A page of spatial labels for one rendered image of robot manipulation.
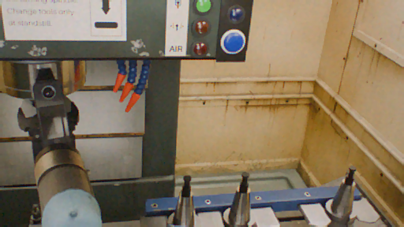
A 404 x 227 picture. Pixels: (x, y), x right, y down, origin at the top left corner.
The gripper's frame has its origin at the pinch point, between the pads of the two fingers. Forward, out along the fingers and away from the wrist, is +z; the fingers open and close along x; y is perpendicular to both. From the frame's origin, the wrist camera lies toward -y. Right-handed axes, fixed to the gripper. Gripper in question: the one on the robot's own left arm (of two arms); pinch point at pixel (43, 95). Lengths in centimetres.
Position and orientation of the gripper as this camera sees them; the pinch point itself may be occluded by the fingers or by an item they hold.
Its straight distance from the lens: 90.8
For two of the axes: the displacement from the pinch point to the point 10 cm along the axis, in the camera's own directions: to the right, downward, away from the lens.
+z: -3.9, -5.0, 7.7
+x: 9.2, -1.2, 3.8
